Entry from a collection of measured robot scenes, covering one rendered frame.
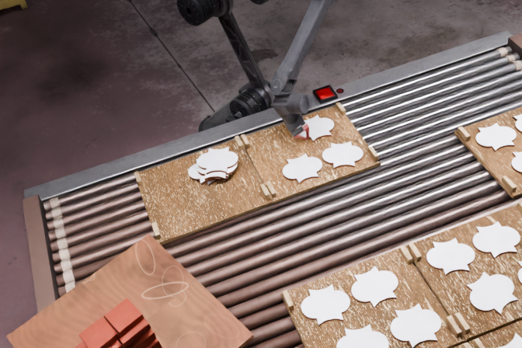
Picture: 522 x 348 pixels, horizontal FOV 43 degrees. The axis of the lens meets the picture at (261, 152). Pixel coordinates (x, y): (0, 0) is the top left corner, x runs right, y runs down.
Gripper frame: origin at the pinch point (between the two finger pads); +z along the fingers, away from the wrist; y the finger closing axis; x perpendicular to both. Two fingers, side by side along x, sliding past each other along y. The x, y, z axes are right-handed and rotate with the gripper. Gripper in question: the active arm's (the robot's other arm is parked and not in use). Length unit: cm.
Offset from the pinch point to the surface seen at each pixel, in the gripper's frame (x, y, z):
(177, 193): 47, -8, -20
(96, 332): 61, -76, -64
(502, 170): -48, -47, 23
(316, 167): 2.5, -19.0, -1.0
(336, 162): -4.1, -20.1, 2.0
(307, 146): 1.4, -7.0, 0.6
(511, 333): -18, -99, 10
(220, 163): 29.1, -6.3, -17.6
